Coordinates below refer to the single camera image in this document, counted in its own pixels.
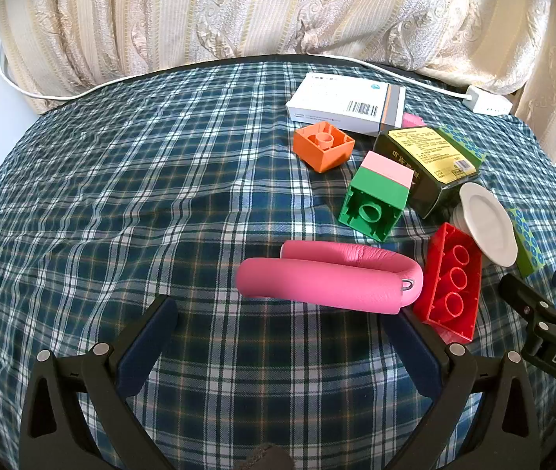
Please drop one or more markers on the pink u-shaped foam grip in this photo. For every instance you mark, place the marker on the pink u-shaped foam grip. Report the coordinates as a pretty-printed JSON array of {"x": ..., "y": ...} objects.
[{"x": 307, "y": 274}]

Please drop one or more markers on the dark green yellow-label box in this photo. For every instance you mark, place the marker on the dark green yellow-label box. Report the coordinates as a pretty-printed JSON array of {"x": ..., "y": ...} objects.
[{"x": 424, "y": 152}]

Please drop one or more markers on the white power strip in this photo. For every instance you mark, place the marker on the white power strip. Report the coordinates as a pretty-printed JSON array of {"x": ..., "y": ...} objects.
[{"x": 488, "y": 102}]

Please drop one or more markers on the red toy block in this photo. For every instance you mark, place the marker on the red toy block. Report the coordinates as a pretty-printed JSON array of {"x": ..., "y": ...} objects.
[{"x": 449, "y": 279}]

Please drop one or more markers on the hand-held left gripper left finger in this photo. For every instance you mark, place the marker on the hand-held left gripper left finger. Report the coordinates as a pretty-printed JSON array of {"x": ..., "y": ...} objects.
[{"x": 145, "y": 347}]

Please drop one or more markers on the white medicine box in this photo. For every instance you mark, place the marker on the white medicine box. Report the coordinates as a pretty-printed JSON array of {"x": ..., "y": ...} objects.
[{"x": 341, "y": 100}]

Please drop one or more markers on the blue plaid tablecloth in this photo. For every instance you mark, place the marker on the blue plaid tablecloth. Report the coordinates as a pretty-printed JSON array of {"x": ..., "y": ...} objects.
[{"x": 136, "y": 205}]

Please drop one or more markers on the pink looped foam grip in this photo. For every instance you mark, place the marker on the pink looped foam grip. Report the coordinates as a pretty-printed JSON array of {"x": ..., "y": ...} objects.
[{"x": 412, "y": 120}]

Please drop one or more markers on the green and pink toy block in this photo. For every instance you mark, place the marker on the green and pink toy block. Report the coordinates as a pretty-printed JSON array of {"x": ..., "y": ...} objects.
[{"x": 371, "y": 196}]

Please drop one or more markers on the person's left hand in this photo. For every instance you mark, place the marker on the person's left hand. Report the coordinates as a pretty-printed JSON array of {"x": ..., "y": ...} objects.
[{"x": 268, "y": 458}]

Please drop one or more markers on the small white plastic cup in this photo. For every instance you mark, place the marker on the small white plastic cup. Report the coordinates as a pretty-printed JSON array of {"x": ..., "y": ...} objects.
[{"x": 486, "y": 220}]

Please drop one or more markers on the orange toy block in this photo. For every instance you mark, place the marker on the orange toy block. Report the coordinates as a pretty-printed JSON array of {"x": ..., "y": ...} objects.
[{"x": 327, "y": 154}]

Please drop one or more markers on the green blue-dotted block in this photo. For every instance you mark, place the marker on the green blue-dotted block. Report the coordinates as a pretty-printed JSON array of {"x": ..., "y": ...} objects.
[{"x": 527, "y": 249}]

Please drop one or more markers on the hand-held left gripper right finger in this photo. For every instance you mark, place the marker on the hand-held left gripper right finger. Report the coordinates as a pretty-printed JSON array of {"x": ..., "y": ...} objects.
[{"x": 415, "y": 352}]

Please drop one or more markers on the cream patterned curtain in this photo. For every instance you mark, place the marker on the cream patterned curtain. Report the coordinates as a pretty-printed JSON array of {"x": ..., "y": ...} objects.
[{"x": 258, "y": 10}]

